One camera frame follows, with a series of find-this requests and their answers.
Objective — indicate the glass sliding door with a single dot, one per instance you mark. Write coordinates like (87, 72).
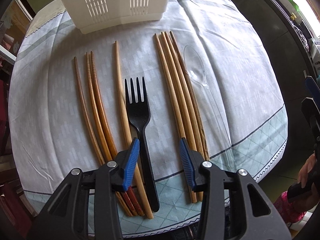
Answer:
(14, 25)

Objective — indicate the light wooden single chopstick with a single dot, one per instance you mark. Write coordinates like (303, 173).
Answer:
(127, 134)

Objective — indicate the dark brown wooden chopstick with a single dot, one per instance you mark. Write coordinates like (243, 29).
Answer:
(89, 127)

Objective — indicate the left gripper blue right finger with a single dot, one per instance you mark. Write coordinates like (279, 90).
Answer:
(312, 88)

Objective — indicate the person's right hand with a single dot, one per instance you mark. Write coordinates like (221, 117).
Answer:
(305, 170)

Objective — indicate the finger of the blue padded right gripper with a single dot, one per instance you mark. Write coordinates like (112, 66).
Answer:
(203, 176)

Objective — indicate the pale patterned tablecloth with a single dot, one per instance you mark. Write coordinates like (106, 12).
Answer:
(48, 133)

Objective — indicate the white slotted utensil holder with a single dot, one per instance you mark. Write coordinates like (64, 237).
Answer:
(92, 15)

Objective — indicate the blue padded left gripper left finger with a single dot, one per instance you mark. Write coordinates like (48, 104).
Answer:
(114, 176)

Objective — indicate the clear plastic spoon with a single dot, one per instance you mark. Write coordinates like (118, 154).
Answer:
(217, 139)

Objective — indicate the black plastic fork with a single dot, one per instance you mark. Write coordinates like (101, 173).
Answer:
(138, 113)

